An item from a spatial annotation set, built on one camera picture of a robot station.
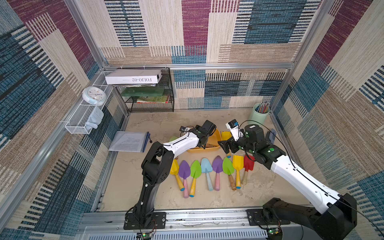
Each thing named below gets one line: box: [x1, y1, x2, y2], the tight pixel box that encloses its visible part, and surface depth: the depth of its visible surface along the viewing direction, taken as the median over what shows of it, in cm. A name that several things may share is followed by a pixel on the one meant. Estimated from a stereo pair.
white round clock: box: [82, 86, 107, 106], surface depth 76 cm
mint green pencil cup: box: [248, 103, 270, 124], surface depth 103 cm
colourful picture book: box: [136, 95, 170, 104], surface depth 102 cm
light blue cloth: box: [85, 106, 104, 131], surface depth 69 cm
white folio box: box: [105, 69, 163, 85], surface depth 81 cm
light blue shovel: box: [201, 157, 213, 192], surface depth 92 cm
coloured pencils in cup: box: [255, 101, 271, 114], surface depth 103 cm
